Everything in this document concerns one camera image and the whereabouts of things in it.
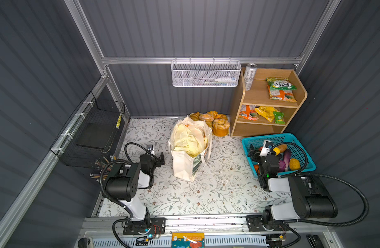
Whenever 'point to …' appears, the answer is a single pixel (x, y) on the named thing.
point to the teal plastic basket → (297, 151)
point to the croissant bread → (194, 116)
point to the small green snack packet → (279, 118)
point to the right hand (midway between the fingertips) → (262, 146)
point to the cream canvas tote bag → (184, 167)
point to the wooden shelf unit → (271, 101)
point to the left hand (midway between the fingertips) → (153, 153)
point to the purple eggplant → (283, 165)
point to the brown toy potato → (283, 148)
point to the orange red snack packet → (249, 112)
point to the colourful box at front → (178, 241)
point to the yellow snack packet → (267, 112)
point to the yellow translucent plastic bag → (188, 138)
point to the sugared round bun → (206, 117)
